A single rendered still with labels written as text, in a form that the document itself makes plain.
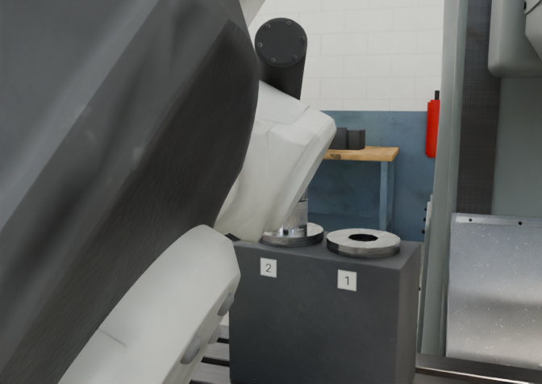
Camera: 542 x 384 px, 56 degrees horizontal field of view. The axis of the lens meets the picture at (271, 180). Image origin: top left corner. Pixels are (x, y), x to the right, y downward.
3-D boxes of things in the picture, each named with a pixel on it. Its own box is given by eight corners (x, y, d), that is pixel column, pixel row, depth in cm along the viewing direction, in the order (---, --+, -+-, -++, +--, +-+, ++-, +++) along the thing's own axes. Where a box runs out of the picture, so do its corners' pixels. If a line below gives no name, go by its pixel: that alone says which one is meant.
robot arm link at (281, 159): (306, 189, 39) (250, 275, 26) (204, 133, 39) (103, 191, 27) (347, 113, 36) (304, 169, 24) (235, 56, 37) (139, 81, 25)
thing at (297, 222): (314, 228, 68) (315, 184, 67) (291, 235, 64) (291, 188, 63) (288, 223, 71) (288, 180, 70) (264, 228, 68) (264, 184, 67)
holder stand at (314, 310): (393, 427, 58) (401, 257, 55) (227, 381, 68) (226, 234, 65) (415, 377, 69) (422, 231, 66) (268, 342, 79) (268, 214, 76)
